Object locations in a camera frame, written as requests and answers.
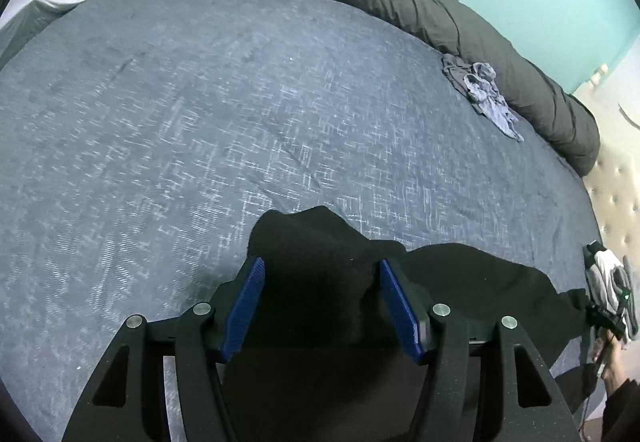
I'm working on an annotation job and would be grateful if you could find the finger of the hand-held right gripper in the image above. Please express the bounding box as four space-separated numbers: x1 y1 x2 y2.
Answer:
586 304 623 342

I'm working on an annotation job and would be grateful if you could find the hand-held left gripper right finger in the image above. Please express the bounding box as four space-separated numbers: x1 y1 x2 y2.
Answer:
377 259 581 442

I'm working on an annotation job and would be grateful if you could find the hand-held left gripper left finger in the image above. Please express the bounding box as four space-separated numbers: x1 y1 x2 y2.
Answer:
62 257 266 442

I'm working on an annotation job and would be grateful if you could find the black sweater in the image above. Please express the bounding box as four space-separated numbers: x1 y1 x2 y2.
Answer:
220 205 593 442

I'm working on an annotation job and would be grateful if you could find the person's right hand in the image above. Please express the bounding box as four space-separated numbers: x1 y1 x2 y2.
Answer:
591 336 627 385

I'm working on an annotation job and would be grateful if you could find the white and grey cloth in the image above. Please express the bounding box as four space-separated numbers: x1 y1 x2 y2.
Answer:
582 240 633 317

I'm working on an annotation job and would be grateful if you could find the cream tufted headboard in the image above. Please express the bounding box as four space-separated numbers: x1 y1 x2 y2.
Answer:
572 64 640 303

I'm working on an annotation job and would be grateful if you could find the light purple crumpled cloth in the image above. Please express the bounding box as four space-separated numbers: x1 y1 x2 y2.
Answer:
441 54 525 143

